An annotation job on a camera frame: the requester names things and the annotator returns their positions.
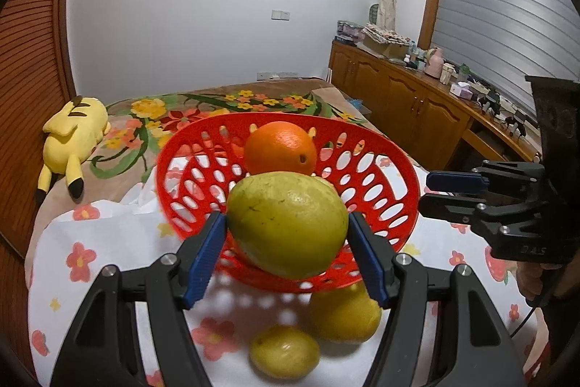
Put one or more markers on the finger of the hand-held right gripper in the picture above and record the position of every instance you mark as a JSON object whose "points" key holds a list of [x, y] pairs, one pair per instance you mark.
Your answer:
{"points": [[453, 181], [448, 208]]}

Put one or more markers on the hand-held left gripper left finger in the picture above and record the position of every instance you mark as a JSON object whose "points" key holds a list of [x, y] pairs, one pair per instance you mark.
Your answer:
{"points": [[206, 260]]}

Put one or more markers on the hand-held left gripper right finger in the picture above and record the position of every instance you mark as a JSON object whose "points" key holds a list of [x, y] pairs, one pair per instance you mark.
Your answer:
{"points": [[367, 260]]}

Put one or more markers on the green mango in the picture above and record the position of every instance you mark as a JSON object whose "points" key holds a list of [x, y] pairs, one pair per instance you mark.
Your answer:
{"points": [[285, 224]]}

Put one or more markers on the large orange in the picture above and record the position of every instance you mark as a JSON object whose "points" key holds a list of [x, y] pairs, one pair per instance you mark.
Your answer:
{"points": [[276, 146]]}

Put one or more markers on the red perforated plastic basket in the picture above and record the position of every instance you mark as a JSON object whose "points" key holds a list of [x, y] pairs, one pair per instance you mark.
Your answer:
{"points": [[294, 117]]}

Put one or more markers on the person's right hand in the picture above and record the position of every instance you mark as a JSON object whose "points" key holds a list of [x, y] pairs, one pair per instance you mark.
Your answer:
{"points": [[528, 280]]}

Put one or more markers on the yellow lemon right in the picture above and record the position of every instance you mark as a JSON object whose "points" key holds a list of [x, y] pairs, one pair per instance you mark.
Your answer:
{"points": [[344, 316]]}

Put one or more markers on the yellow lemon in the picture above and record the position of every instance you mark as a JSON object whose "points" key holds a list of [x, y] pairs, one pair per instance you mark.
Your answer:
{"points": [[285, 350], [344, 316]]}

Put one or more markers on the white flower print tablecloth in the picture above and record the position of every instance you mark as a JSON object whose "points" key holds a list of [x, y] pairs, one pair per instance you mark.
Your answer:
{"points": [[122, 233]]}

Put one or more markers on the small pink box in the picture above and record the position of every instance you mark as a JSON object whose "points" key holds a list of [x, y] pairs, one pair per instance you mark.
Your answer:
{"points": [[462, 90]]}

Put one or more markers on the wooden sideboard cabinet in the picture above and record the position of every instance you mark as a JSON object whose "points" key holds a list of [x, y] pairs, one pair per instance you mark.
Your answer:
{"points": [[408, 97]]}

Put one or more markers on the blue cloth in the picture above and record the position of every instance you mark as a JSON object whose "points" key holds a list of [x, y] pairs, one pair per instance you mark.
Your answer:
{"points": [[360, 109]]}

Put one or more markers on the yellow lemon front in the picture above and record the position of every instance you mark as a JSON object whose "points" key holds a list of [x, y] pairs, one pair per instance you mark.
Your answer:
{"points": [[285, 350]]}

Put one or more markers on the floral cloth box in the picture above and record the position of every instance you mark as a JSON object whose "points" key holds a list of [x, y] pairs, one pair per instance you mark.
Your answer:
{"points": [[385, 38]]}

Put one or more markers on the grey window blind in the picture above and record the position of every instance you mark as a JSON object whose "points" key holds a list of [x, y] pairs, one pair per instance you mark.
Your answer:
{"points": [[498, 6]]}

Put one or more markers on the yellow plush toy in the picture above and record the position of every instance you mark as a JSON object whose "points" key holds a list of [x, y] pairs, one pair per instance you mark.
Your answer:
{"points": [[72, 133]]}

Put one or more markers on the brown slatted wooden wardrobe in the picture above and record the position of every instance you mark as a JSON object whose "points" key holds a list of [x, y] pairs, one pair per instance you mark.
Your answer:
{"points": [[40, 51]]}

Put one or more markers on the white wall socket strip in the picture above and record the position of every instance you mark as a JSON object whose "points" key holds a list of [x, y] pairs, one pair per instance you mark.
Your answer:
{"points": [[277, 74]]}

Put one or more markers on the white wall switch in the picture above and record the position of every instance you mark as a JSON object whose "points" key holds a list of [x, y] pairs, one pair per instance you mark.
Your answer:
{"points": [[281, 14]]}

